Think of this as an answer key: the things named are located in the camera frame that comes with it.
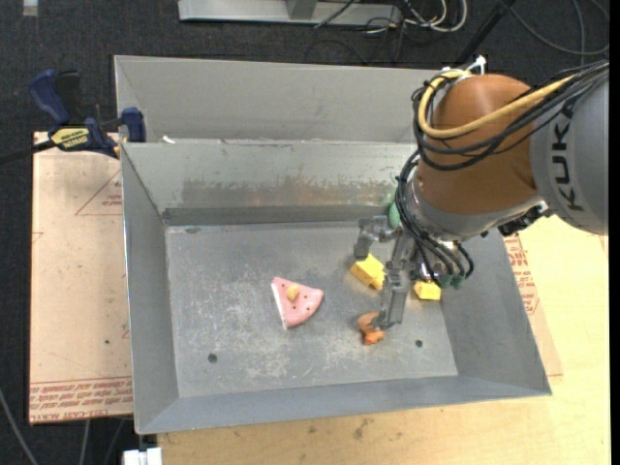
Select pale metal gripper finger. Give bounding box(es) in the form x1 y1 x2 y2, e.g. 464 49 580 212
379 270 407 329
353 215 391 262

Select large yellow toy cheese wedge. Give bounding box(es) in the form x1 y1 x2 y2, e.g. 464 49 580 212
349 253 388 291

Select orange toy food piece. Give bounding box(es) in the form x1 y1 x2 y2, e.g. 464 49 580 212
356 311 387 347

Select small yellow toy cheese wedge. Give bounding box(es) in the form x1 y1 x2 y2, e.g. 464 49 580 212
413 280 443 302

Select pink toy wedge, yellow lump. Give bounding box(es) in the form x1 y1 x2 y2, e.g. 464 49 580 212
269 276 326 330

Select grey metal bin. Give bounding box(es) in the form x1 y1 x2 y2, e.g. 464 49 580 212
113 54 554 436

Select brown cardboard board, red print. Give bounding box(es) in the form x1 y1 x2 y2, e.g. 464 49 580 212
27 130 566 426

